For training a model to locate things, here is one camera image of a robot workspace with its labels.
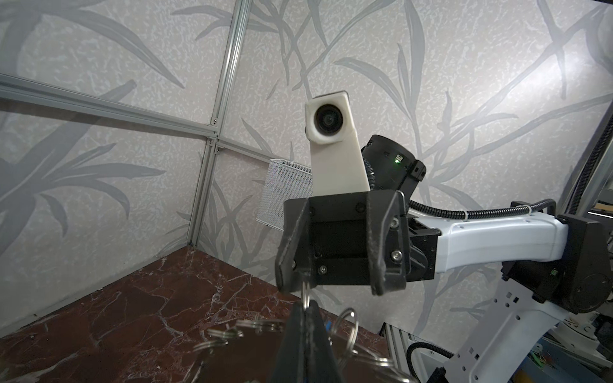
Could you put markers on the aluminium frame crossbar back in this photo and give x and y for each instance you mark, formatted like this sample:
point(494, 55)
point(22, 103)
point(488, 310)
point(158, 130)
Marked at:
point(36, 93)

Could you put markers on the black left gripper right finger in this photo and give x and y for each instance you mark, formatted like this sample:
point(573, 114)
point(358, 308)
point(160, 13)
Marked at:
point(321, 365)

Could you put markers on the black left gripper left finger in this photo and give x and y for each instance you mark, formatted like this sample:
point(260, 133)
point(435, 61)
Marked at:
point(290, 365)

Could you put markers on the aluminium frame post right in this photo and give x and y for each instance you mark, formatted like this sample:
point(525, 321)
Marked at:
point(237, 32)

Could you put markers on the white wire mesh basket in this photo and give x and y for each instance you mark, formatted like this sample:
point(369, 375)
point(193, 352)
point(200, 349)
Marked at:
point(284, 180)

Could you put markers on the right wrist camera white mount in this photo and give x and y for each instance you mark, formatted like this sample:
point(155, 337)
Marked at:
point(335, 143)

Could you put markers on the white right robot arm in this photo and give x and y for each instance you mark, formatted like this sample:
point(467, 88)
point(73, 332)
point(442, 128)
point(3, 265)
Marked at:
point(553, 265)

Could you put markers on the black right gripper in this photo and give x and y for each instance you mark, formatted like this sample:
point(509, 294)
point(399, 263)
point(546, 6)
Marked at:
point(354, 239)

